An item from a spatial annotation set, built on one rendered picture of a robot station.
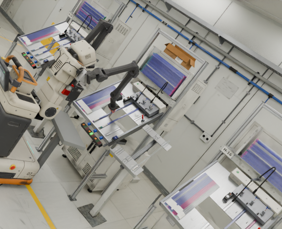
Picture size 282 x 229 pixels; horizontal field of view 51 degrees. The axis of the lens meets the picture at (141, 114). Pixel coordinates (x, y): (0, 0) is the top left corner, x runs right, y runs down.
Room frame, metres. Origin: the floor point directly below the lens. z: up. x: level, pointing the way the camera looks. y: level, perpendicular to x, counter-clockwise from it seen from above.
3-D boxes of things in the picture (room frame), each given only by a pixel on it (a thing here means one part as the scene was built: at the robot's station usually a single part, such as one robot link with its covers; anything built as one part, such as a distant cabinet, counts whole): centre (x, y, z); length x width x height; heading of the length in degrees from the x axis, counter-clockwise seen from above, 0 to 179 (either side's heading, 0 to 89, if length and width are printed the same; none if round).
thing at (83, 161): (3.46, 0.05, 0.31); 0.70 x 0.65 x 0.62; 59
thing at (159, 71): (3.33, 0.06, 1.52); 0.51 x 0.13 x 0.27; 59
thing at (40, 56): (4.04, 1.38, 0.66); 1.01 x 0.73 x 1.31; 149
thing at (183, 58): (3.64, 0.00, 1.82); 0.68 x 0.30 x 0.20; 59
